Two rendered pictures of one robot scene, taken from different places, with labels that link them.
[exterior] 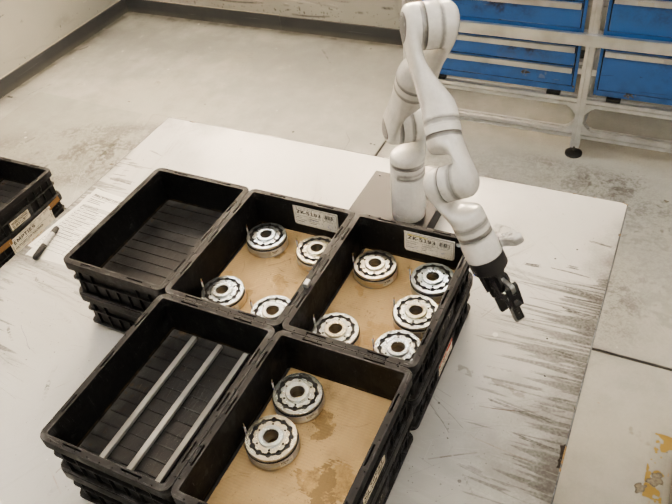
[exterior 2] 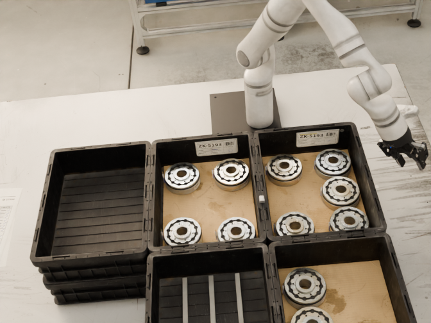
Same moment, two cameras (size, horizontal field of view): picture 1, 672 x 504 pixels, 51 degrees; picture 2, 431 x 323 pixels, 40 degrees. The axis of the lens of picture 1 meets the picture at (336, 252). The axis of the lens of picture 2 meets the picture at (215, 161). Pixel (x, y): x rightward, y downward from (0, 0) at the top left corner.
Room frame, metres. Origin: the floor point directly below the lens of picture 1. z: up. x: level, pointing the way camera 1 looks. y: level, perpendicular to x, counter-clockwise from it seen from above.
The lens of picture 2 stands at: (0.27, 0.63, 2.14)
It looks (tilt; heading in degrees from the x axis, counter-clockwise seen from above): 47 degrees down; 332
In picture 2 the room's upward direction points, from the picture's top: 7 degrees counter-clockwise
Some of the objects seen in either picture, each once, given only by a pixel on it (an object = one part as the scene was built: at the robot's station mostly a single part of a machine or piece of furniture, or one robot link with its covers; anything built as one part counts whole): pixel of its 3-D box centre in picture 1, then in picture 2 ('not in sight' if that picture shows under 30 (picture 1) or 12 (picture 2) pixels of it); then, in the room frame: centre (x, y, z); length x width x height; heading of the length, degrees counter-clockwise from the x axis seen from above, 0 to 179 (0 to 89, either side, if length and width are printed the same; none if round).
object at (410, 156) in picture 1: (407, 138); (257, 61); (1.51, -0.22, 1.00); 0.09 x 0.09 x 0.17; 9
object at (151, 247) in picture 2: (264, 253); (204, 189); (1.22, 0.17, 0.92); 0.40 x 0.30 x 0.02; 150
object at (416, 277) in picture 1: (432, 278); (333, 161); (1.13, -0.21, 0.86); 0.10 x 0.10 x 0.01
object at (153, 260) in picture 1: (165, 241); (99, 210); (1.37, 0.43, 0.87); 0.40 x 0.30 x 0.11; 150
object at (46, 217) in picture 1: (38, 237); not in sight; (2.04, 1.09, 0.41); 0.31 x 0.02 x 0.16; 150
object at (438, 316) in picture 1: (382, 284); (314, 179); (1.07, -0.09, 0.92); 0.40 x 0.30 x 0.02; 150
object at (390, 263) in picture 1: (375, 264); (284, 166); (1.20, -0.09, 0.86); 0.10 x 0.10 x 0.01
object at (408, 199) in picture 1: (407, 188); (258, 100); (1.50, -0.21, 0.84); 0.09 x 0.09 x 0.17; 49
